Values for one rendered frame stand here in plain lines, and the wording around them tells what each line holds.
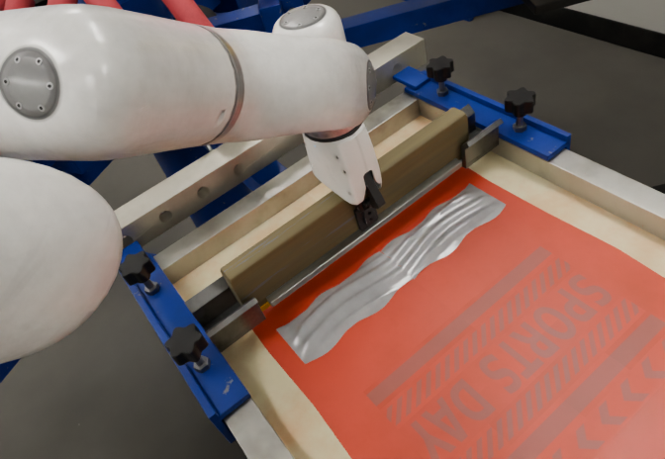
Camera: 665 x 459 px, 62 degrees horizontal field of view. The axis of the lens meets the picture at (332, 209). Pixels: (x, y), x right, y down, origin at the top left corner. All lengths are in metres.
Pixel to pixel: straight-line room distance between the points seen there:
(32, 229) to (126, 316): 2.06
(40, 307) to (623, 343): 0.60
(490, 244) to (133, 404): 1.51
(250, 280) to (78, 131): 0.43
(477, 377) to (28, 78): 0.53
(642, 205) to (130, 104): 0.64
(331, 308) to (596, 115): 1.98
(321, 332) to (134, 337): 1.53
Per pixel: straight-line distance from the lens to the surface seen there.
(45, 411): 2.23
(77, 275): 0.24
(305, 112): 0.43
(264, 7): 1.31
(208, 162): 0.90
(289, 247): 0.70
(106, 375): 2.16
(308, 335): 0.72
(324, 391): 0.68
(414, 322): 0.71
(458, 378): 0.67
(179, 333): 0.66
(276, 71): 0.42
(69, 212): 0.23
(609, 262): 0.77
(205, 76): 0.35
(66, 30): 0.31
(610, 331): 0.71
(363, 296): 0.73
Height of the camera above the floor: 1.55
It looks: 43 degrees down
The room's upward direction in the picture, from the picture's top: 18 degrees counter-clockwise
